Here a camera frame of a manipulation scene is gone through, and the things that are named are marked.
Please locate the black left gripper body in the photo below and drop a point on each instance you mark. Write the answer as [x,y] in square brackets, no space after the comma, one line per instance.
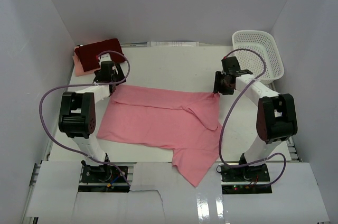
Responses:
[119,75]

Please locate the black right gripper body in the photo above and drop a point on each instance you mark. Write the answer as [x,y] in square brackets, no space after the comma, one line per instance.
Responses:
[220,85]

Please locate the white perforated plastic basket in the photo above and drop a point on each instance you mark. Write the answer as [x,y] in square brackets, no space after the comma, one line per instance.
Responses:
[257,51]

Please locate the pink t-shirt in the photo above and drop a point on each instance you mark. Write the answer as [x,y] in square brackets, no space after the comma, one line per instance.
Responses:
[185,122]

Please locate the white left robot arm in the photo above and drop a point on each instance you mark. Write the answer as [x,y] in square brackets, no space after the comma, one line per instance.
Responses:
[77,117]

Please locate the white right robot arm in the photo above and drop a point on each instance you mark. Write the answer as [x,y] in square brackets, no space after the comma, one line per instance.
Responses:
[276,116]

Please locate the dark red folded t-shirt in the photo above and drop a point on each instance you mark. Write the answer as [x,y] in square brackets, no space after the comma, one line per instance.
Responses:
[88,54]

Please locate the peach folded t-shirt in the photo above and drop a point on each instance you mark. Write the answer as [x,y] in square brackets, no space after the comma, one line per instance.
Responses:
[78,67]

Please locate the white front cover board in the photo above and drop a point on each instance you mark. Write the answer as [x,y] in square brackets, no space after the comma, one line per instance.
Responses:
[159,194]

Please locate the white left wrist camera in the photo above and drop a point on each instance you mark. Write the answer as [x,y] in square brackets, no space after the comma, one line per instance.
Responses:
[104,58]

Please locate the white paper sheet at wall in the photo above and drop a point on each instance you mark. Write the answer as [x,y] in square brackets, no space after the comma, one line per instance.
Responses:
[172,43]

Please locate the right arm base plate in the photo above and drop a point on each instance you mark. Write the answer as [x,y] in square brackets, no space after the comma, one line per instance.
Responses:
[246,180]

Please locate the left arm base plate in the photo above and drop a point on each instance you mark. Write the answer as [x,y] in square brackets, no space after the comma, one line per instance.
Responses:
[105,179]

